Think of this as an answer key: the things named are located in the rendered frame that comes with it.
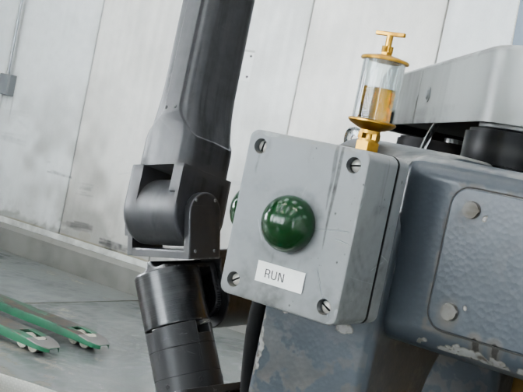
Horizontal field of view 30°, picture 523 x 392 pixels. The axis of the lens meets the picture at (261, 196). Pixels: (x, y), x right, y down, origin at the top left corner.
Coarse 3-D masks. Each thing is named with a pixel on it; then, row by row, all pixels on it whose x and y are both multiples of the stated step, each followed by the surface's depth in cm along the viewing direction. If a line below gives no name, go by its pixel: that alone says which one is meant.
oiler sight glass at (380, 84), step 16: (368, 64) 57; (384, 64) 57; (400, 64) 57; (368, 80) 57; (384, 80) 57; (400, 80) 57; (368, 96) 57; (384, 96) 57; (368, 112) 57; (384, 112) 57
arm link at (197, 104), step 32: (192, 0) 86; (224, 0) 85; (192, 32) 84; (224, 32) 85; (192, 64) 84; (224, 64) 85; (192, 96) 83; (224, 96) 85; (160, 128) 84; (192, 128) 82; (224, 128) 84; (160, 160) 82; (192, 160) 81; (224, 160) 84; (128, 192) 84; (160, 192) 82; (192, 192) 81; (224, 192) 84; (128, 224) 84; (160, 224) 81
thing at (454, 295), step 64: (448, 192) 51; (512, 192) 50; (448, 256) 51; (512, 256) 49; (384, 320) 53; (448, 320) 51; (512, 320) 49; (256, 384) 57; (320, 384) 54; (384, 384) 55; (448, 384) 72
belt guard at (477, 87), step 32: (448, 64) 75; (480, 64) 66; (512, 64) 62; (416, 96) 84; (448, 96) 73; (480, 96) 64; (512, 96) 61; (416, 128) 111; (448, 128) 100; (512, 128) 62
